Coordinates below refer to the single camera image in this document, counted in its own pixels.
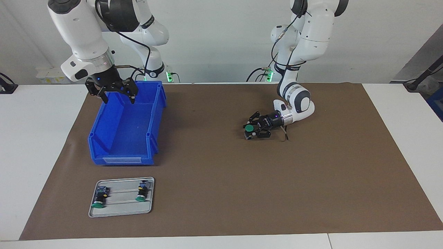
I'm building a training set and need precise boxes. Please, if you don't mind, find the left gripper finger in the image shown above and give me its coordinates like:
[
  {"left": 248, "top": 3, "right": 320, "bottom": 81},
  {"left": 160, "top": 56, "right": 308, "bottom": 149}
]
[
  {"left": 252, "top": 126, "right": 273, "bottom": 139},
  {"left": 243, "top": 111, "right": 267, "bottom": 127}
]

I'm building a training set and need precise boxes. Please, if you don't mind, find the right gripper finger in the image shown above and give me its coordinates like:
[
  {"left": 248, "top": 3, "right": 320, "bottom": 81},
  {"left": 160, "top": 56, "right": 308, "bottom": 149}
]
[
  {"left": 86, "top": 80, "right": 108, "bottom": 104},
  {"left": 119, "top": 79, "right": 139, "bottom": 104}
]

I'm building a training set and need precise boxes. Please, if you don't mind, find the white cardboard box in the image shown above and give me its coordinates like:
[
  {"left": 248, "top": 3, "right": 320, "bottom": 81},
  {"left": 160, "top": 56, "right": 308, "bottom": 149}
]
[{"left": 36, "top": 67, "right": 70, "bottom": 84}]

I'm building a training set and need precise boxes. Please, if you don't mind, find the blue plastic storage bin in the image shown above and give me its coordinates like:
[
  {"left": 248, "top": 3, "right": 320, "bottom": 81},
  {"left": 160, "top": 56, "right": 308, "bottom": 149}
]
[{"left": 88, "top": 80, "right": 167, "bottom": 166}]

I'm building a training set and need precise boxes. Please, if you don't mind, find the brown table mat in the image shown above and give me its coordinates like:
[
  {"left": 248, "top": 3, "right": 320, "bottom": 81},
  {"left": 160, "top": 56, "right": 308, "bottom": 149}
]
[{"left": 19, "top": 82, "right": 443, "bottom": 241}]

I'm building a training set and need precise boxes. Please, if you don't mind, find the black table clamp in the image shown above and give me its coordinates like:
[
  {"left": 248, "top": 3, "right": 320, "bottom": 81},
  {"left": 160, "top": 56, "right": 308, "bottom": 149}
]
[{"left": 0, "top": 73, "right": 18, "bottom": 94}]

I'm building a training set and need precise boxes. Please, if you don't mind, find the grey metal tray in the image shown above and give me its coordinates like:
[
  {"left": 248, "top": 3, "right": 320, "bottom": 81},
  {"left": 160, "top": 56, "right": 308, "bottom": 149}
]
[{"left": 88, "top": 177, "right": 155, "bottom": 218}]

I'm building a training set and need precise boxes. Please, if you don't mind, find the black stand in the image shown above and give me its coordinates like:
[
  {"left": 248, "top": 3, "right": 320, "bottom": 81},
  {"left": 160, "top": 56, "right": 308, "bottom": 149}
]
[{"left": 403, "top": 55, "right": 443, "bottom": 92}]

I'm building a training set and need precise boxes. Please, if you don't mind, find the blue crate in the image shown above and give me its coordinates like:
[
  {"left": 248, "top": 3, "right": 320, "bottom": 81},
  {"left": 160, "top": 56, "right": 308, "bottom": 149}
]
[{"left": 426, "top": 88, "right": 443, "bottom": 122}]

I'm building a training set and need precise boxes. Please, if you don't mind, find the black base power cable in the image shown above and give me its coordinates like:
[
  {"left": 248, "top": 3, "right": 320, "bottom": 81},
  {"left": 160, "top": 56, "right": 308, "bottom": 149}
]
[
  {"left": 129, "top": 67, "right": 147, "bottom": 83},
  {"left": 246, "top": 67, "right": 274, "bottom": 83}
]

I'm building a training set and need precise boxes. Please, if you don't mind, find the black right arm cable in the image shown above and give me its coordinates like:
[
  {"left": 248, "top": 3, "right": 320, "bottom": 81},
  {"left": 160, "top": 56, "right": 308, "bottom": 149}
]
[{"left": 94, "top": 0, "right": 152, "bottom": 82}]

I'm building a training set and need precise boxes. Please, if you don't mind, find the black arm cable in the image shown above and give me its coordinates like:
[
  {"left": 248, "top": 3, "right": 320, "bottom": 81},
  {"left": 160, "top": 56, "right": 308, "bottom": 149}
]
[
  {"left": 94, "top": 0, "right": 152, "bottom": 82},
  {"left": 271, "top": 7, "right": 308, "bottom": 141}
]

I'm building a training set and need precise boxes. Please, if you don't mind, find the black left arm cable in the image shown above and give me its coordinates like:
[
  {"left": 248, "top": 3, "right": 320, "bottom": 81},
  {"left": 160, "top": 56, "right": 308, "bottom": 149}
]
[{"left": 271, "top": 7, "right": 308, "bottom": 141}]

